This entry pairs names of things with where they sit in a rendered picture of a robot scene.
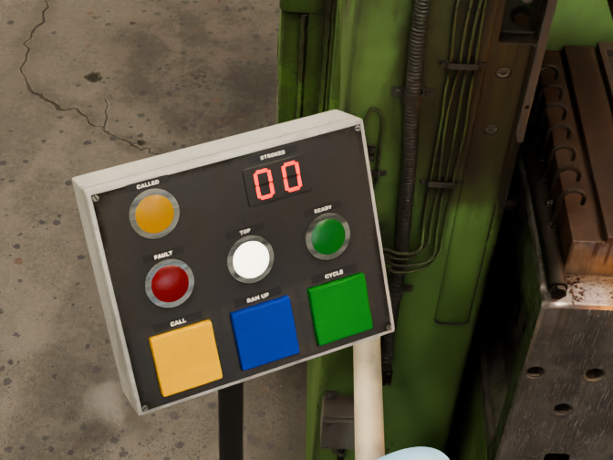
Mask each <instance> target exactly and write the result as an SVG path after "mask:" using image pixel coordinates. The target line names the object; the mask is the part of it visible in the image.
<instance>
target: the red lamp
mask: <svg viewBox="0 0 613 460"><path fill-rule="evenodd" d="M188 286H189V278H188V275H187V274H186V272H185V271H184V270H183V269H182V268H181V267H178V266H172V265H169V266H166V267H162V268H161V269H159V270H158V271H157V272H156V273H155V275H154V276H153V278H152V281H151V290H152V293H153V295H154V296H155V297H156V298H157V299H158V300H160V301H163V302H174V301H176V300H178V299H180V298H182V297H183V295H184V294H185V293H186V291H187V289H188Z"/></svg>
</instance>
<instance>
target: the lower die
mask: <svg viewBox="0 0 613 460"><path fill-rule="evenodd" d="M606 49H607V50H613V43H611V42H597V47H580V46H564V47H563V50H548V49H546V50H545V55H544V59H543V63H542V66H543V65H546V64H550V65H554V66H556V67H557V68H558V69H559V78H558V79H554V78H555V74H556V73H555V71H554V70H553V69H551V68H545V69H543V70H541V71H540V74H539V78H538V81H537V85H536V89H535V95H534V105H535V102H536V98H537V94H538V90H540V88H541V87H542V86H544V85H545V84H547V83H556V84H558V85H560V86H561V87H562V88H563V90H564V95H563V98H562V99H558V95H559V90H558V89H557V88H547V89H545V90H544V91H543V93H542V97H541V100H540V104H539V107H538V111H537V114H536V117H537V125H538V124H539V121H540V118H541V113H542V110H543V108H544V107H545V106H546V105H548V104H550V103H554V102H558V103H562V104H564V105H565V106H566V107H567V110H568V113H567V117H566V119H565V120H562V117H563V113H564V111H563V109H561V108H559V107H553V108H551V109H549V110H548V111H547V112H546V114H545V120H544V124H543V127H542V130H541V134H540V136H541V144H542V145H543V141H544V138H545V132H546V130H547V128H548V127H549V126H551V125H553V124H555V123H559V122H562V123H566V124H568V125H569V126H570V127H571V128H572V136H571V138H569V139H567V138H566V136H567V129H566V128H562V127H558V128H554V129H553V130H551V132H550V135H549V139H548V142H547V145H546V149H545V155H544V156H545V167H546V165H547V161H548V158H549V154H550V152H551V150H552V149H553V148H554V147H555V146H557V145H559V144H570V145H572V146H574V147H575V148H576V150H577V157H576V159H575V160H574V161H573V162H571V161H570V160H571V156H572V151H571V150H569V149H559V150H557V151H556V152H555V154H554V158H553V161H552V164H551V168H550V171H549V174H548V179H549V181H548V183H549V188H551V184H552V181H553V178H554V175H555V172H556V171H557V170H558V169H559V168H561V167H564V166H576V167H577V168H578V169H579V170H580V171H581V172H582V176H581V180H580V182H576V178H577V173H576V172H574V171H564V172H561V173H560V174H559V176H558V179H557V182H556V188H555V191H554V195H553V198H552V199H553V207H554V212H555V209H556V204H557V200H558V197H559V195H560V194H561V193H562V192H563V191H565V190H567V189H571V188H577V189H580V190H582V191H584V192H585V193H586V195H587V200H586V203H585V205H580V202H581V199H582V196H581V195H580V194H579V193H569V194H567V195H566V196H565V197H564V198H563V201H562V204H561V207H560V211H559V214H558V217H557V220H556V222H557V226H556V227H557V232H558V236H559V241H560V246H561V251H562V257H563V261H564V266H565V271H566V273H576V274H598V275H613V74H612V70H611V66H610V64H609V60H608V54H607V51H606Z"/></svg>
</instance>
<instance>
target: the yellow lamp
mask: <svg viewBox="0 0 613 460"><path fill-rule="evenodd" d="M135 216H136V221H137V224H138V226H139V227H140V228H141V229H142V230H143V231H145V232H147V233H151V234H156V233H159V232H162V231H164V230H165V229H167V228H168V227H169V226H170V224H171V222H172V219H173V217H174V210H173V206H172V204H171V202H170V201H169V200H168V199H167V198H166V197H164V196H162V195H157V194H155V195H150V196H147V197H146V198H144V199H143V200H142V201H141V202H140V203H139V205H138V206H137V209H136V214H135Z"/></svg>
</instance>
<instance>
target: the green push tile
mask: <svg viewBox="0 0 613 460"><path fill-rule="evenodd" d="M306 291H307V295H308V301H309V307H310V311H311V317H312V321H313V327H314V332H315V337H316V343H317V344H318V345H319V346H321V345H325V344H328V343H330V342H333V341H336V340H341V339H344V338H346V337H349V336H352V335H355V334H358V333H360V332H363V331H366V330H369V329H373V325H372V318H371V313H370V307H369V296H368V291H367V285H366V279H365V275H364V274H363V273H362V272H359V273H356V274H353V275H350V276H347V277H342V278H339V279H336V280H333V281H329V282H327V283H324V284H321V285H318V286H314V287H310V288H307V289H306Z"/></svg>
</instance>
